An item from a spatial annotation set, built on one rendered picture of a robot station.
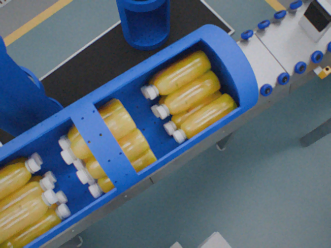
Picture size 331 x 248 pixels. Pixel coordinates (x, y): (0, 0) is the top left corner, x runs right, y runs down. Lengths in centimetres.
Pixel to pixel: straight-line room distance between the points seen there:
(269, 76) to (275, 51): 10
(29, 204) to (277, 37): 99
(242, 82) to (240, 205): 124
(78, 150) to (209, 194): 127
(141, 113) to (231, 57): 37
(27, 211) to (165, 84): 50
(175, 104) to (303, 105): 141
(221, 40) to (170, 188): 126
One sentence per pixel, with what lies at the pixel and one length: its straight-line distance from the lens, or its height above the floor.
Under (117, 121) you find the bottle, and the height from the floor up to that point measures 119.
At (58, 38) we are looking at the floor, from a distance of 250.
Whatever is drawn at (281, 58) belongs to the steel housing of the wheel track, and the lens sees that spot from 134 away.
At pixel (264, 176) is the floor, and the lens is 216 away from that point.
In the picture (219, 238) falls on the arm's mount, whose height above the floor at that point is 107.
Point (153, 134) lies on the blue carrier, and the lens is 115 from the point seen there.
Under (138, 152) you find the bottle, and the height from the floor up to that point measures 113.
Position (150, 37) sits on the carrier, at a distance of 221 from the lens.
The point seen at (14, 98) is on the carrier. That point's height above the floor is 80.
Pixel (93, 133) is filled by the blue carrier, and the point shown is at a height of 123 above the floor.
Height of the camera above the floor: 207
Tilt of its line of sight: 73 degrees down
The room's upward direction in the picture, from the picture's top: straight up
